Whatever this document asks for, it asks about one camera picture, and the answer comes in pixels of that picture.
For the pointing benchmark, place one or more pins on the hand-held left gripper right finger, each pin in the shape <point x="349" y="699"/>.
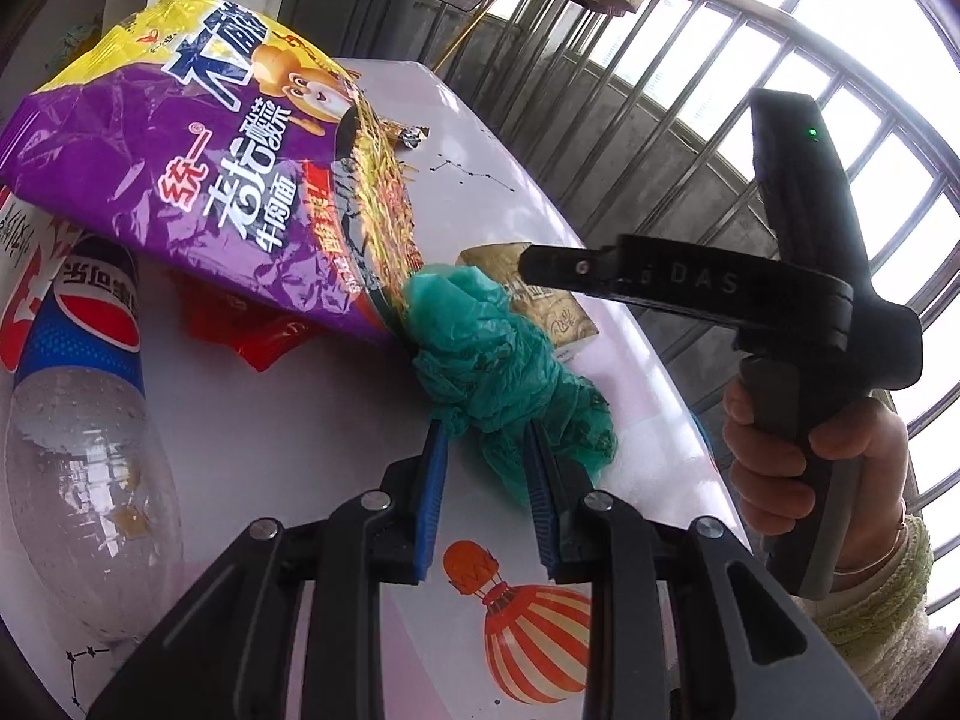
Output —
<point x="541" y="495"/>

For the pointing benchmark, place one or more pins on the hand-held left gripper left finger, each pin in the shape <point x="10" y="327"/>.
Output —
<point x="435" y="487"/>

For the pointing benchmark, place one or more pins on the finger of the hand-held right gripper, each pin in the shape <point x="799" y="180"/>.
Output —
<point x="562" y="266"/>

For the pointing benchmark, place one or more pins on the gold cigarette box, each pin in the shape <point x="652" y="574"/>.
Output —
<point x="559" y="322"/>

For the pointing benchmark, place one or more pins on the green plastic bag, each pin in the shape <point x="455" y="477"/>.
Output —
<point x="487" y="360"/>

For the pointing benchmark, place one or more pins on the clear plastic bottle blue label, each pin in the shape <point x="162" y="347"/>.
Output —
<point x="82" y="427"/>

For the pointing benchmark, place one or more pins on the clear zip bag red print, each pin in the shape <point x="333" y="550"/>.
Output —
<point x="22" y="255"/>

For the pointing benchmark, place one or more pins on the person's right forearm knit sleeve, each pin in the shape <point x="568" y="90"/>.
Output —
<point x="877" y="630"/>

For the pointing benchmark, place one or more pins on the person's right hand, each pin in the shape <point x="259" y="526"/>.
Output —
<point x="765" y="487"/>

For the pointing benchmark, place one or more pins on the white balloon-print table cover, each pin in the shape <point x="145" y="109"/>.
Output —
<point x="315" y="427"/>

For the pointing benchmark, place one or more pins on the metal window railing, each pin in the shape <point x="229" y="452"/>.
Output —
<point x="675" y="60"/>

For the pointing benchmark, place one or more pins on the red plastic wrapper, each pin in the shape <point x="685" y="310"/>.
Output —
<point x="247" y="334"/>

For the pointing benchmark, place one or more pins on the yellow stick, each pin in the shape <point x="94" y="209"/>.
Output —
<point x="461" y="37"/>

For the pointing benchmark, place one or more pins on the dark cabinet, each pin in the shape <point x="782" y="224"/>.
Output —
<point x="352" y="0"/>

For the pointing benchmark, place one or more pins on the purple instant noodle bag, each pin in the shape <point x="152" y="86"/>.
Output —
<point x="150" y="165"/>

